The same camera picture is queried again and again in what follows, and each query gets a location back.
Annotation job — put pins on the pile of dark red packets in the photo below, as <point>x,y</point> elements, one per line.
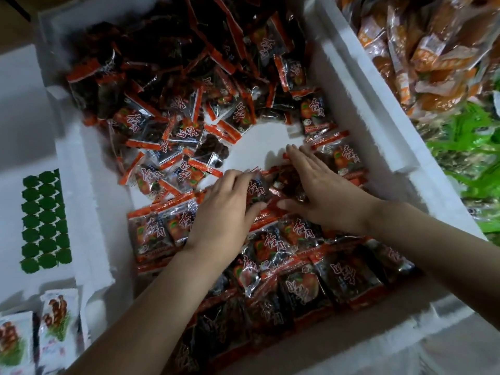
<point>180,66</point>

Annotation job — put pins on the person's right hand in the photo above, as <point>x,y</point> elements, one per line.
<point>332,195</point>

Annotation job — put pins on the pile of green packets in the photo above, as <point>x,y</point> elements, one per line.
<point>473,168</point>

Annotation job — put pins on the green leaf-pattern sheet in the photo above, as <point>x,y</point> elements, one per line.
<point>45,222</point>

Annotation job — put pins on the person's right forearm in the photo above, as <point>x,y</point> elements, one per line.
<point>441,250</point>

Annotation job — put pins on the person's left forearm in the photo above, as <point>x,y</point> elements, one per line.
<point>137,320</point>

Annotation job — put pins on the pile of brown packets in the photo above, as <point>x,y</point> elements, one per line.
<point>426,50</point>

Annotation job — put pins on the pile of white printed packets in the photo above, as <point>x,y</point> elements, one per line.
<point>35,336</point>

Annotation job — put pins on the person's left hand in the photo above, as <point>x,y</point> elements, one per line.
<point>223,222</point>

